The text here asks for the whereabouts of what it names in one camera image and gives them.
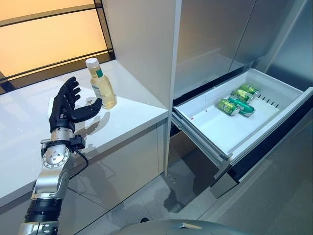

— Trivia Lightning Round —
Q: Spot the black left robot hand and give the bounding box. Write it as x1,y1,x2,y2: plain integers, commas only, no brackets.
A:
48,76,103,134

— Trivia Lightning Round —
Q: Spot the light green drink can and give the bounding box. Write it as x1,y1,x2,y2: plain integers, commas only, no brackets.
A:
231,88,255,103
217,98,240,116
241,84,260,97

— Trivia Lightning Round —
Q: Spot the white fridge drawer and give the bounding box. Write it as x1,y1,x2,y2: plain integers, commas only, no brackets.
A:
171,68,313,199

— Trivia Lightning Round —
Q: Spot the stainless steel fridge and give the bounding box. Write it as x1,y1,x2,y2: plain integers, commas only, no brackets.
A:
168,0,313,177

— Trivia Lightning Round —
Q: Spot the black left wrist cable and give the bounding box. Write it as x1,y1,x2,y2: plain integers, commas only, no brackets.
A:
70,146,89,178

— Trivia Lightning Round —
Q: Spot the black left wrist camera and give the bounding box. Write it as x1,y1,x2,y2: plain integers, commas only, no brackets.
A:
69,134,86,149

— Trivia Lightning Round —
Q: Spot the grey robot torso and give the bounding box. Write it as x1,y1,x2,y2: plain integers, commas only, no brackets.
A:
119,218,269,235

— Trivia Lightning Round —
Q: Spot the dark green drink can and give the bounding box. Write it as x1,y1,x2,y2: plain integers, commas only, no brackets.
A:
227,96,256,118

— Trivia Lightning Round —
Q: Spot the backlit orange window panel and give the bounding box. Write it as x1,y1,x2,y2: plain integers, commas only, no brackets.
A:
0,0,115,95

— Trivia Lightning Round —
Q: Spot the yellow drink bottle white cap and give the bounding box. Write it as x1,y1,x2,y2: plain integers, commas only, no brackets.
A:
85,58,117,110

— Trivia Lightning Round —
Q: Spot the tall white side panel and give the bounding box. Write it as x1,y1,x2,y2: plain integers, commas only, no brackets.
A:
101,0,183,177

